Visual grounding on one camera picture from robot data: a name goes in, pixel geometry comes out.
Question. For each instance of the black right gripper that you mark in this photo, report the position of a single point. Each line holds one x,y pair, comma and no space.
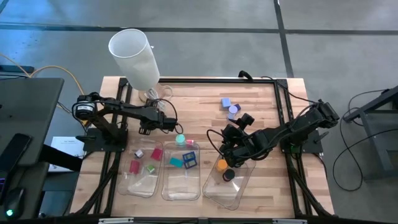
234,141

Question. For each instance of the black flat bar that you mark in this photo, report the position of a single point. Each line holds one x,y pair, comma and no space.
59,157

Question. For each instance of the orange hourglass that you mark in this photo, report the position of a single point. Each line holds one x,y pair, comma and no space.
221,165

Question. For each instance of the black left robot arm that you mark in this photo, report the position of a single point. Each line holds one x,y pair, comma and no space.
124,110

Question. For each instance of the black power strip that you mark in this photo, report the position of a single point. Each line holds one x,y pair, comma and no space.
17,68

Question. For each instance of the clear plastic bin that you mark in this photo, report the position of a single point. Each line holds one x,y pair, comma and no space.
230,196
140,186
180,186

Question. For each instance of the teal hourglass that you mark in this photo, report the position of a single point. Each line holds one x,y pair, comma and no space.
180,139

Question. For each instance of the black capped red hourglass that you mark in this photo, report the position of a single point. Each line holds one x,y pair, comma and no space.
229,175

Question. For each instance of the silver metal bracket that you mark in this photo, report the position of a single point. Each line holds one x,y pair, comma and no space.
286,221
116,220

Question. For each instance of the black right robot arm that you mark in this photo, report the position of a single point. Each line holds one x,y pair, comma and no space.
280,133

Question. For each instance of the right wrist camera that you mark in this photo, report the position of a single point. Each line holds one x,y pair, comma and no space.
247,119

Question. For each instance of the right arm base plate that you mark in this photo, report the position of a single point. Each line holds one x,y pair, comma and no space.
306,144

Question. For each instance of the black computer mouse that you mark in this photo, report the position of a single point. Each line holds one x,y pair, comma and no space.
12,207

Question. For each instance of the light blue charger block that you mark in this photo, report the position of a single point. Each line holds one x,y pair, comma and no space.
226,102

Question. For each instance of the black aluminium table frame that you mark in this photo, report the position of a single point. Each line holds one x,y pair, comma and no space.
202,80

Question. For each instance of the black desk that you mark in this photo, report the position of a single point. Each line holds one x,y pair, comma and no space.
31,109

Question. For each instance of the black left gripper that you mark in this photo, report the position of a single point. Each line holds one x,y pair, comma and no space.
154,119

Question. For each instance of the white paper sheet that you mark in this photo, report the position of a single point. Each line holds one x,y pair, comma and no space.
66,144

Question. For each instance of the white cylinder shade lamp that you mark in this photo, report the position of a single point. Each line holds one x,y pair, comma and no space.
133,59

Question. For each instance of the black smartphone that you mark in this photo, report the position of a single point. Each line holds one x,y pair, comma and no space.
14,152

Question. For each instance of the teal box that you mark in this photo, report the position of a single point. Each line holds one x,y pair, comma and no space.
176,162

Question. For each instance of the lavender capped hourglass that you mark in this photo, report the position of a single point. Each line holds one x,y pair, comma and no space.
232,110

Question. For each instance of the small green wall charger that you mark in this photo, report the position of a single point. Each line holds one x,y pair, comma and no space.
150,169

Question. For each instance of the red rectangular box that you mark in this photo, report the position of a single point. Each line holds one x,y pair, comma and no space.
157,154
134,166

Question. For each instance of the black metal cart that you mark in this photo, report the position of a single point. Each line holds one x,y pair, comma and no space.
370,105

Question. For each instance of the dark blue small adapter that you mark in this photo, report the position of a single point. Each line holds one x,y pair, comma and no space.
238,106

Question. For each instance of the blue digital thermometer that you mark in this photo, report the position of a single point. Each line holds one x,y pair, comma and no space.
190,164
189,156

